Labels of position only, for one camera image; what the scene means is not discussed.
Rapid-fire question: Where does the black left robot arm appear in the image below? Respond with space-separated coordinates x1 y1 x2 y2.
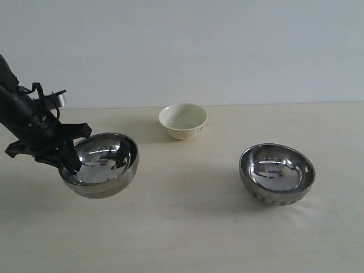
1 57 92 173

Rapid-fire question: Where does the cream ceramic bowl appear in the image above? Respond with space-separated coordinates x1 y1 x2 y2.
158 103 208 140

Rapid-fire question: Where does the dimpled steel bowl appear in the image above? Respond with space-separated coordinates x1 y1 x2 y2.
238 143 316 206

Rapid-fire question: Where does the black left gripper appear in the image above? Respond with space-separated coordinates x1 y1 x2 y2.
4 107 92 172

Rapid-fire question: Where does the smooth steel bowl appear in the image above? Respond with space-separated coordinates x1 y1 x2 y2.
59 133 139 199

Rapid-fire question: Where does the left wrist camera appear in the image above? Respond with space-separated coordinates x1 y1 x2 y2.
44 90 67 110

